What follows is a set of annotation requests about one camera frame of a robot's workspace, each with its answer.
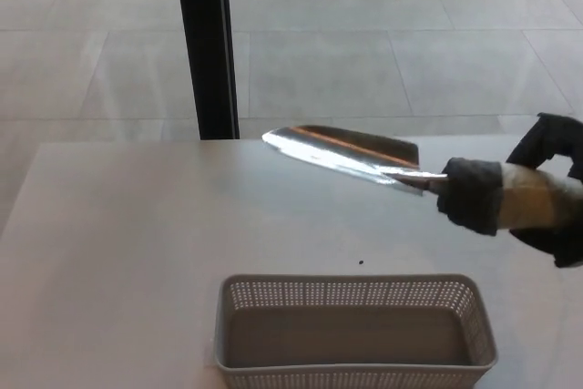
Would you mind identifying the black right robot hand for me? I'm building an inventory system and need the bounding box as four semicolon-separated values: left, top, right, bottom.
505;112;583;269

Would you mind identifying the silver garden trowel handle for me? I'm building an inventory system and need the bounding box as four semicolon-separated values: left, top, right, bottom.
261;124;583;237

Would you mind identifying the grey perforated plastic basket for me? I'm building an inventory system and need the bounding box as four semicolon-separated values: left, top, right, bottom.
209;273;498;389

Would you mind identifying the black vertical frame post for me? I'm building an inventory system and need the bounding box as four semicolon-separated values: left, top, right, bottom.
173;0;241;141

